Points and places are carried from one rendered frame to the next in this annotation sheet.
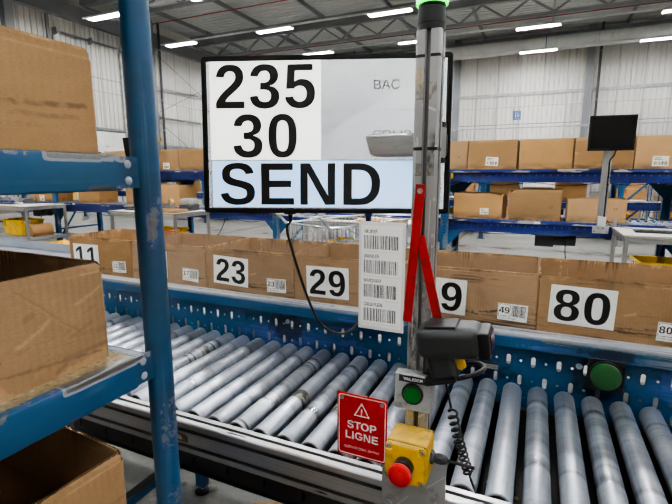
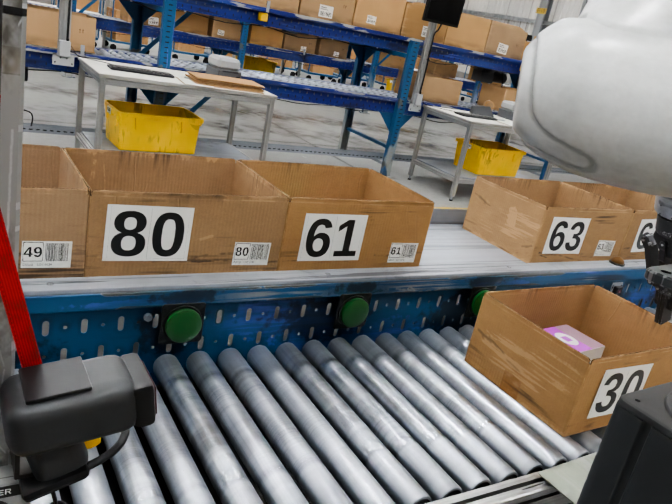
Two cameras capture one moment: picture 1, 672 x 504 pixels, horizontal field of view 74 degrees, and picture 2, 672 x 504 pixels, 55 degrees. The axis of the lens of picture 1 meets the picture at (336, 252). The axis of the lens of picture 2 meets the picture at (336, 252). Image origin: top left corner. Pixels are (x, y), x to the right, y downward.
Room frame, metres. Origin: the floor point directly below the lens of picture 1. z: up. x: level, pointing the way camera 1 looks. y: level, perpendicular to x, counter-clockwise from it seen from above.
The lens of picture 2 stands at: (0.29, 0.11, 1.40)
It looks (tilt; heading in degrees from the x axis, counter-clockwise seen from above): 19 degrees down; 302
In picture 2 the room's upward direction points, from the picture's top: 12 degrees clockwise
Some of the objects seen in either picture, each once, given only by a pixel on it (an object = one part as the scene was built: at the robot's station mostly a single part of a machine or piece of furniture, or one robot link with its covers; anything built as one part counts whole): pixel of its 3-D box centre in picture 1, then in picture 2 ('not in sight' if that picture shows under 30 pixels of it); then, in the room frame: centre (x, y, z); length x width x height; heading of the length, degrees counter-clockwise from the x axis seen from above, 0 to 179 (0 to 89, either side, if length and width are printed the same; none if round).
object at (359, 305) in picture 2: not in sight; (355, 313); (0.92, -1.05, 0.81); 0.07 x 0.01 x 0.07; 66
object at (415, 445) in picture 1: (429, 461); not in sight; (0.69, -0.16, 0.84); 0.15 x 0.09 x 0.07; 66
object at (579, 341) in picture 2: not in sight; (561, 352); (0.53, -1.37, 0.79); 0.16 x 0.11 x 0.07; 71
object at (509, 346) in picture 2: not in sight; (581, 350); (0.48, -1.32, 0.83); 0.39 x 0.29 x 0.17; 67
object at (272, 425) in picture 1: (308, 391); not in sight; (1.16, 0.08, 0.72); 0.52 x 0.05 x 0.05; 156
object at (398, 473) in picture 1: (401, 470); not in sight; (0.67, -0.11, 0.84); 0.04 x 0.04 x 0.04; 66
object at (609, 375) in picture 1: (606, 377); (184, 326); (1.08, -0.70, 0.81); 0.07 x 0.01 x 0.07; 66
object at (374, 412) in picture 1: (377, 430); not in sight; (0.77, -0.08, 0.85); 0.16 x 0.01 x 0.13; 66
